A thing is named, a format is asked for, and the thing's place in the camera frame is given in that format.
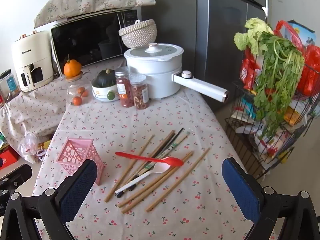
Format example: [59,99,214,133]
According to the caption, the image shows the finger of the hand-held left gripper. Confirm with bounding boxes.
[0,164,33,189]

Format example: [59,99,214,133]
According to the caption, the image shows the red snack packets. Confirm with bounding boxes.
[239,49,260,90]

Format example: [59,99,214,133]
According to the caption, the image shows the white electric cooking pot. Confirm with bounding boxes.
[124,42,230,103]

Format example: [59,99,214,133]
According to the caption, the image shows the clear container with blue label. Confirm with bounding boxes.
[0,69,21,99]

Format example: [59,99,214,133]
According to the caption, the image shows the plastic jar of dried rings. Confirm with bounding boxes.
[129,74,150,110]

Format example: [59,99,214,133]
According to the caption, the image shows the floral microwave cover cloth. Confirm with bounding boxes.
[34,0,157,28]

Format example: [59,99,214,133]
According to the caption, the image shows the yellow box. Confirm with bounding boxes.
[37,140,52,153]

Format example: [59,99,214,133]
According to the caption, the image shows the white bowl with green knob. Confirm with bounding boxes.
[91,80,120,102]

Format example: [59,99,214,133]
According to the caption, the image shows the black microwave oven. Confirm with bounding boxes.
[50,10,143,77]

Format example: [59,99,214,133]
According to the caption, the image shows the bunch of leafy green herbs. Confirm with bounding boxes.
[252,31,305,140]

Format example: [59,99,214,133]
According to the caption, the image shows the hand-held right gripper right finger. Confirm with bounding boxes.
[221,157,320,240]

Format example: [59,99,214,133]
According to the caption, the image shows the grey refrigerator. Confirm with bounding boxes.
[139,0,268,118]

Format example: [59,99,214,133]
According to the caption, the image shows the woven lidded basket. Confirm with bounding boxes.
[119,19,157,48]

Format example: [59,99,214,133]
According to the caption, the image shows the black wire storage rack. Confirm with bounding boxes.
[224,62,320,180]

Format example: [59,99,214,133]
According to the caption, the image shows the red plastic spoon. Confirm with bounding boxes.
[115,151,184,167]

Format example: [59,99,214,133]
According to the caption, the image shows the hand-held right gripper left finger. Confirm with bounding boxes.
[0,159,98,240]

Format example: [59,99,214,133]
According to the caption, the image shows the light bamboo chopstick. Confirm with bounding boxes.
[104,134,155,203]
[117,151,194,208]
[121,152,194,214]
[146,147,211,212]

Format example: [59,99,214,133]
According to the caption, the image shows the red box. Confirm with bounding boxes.
[0,146,19,170]

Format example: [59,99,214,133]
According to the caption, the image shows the blue printed box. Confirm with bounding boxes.
[280,20,316,53]

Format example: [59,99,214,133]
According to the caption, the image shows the napa cabbage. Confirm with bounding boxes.
[234,17,274,55]

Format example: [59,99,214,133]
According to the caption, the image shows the cherry print tablecloth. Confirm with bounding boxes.
[32,90,280,240]

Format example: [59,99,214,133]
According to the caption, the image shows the pile of packets in rack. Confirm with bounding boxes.
[230,97,300,160]

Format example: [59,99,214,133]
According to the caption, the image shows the clear crumpled plastic bag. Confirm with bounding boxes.
[19,132,47,164]

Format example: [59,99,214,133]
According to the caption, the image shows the glass jar with wooden lid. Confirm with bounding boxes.
[65,72,92,106]

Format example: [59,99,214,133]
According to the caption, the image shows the large orange with stem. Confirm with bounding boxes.
[63,54,82,78]

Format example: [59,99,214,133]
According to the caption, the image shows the dark green pumpkin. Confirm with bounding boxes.
[95,69,117,88]

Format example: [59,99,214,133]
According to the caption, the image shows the pink perforated utensil holder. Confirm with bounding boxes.
[55,138,105,185]

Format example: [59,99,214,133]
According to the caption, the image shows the bunch of dark and printed chopsticks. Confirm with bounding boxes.
[116,129,190,198]

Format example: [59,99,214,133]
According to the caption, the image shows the cream air fryer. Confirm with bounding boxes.
[10,30,57,92]

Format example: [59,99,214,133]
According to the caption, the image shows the glass jar of red snacks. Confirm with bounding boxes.
[114,67,134,108]

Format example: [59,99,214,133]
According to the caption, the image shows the red plastic bag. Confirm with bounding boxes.
[274,20,320,98]

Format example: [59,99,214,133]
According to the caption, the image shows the white plastic spoon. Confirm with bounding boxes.
[115,163,173,194]

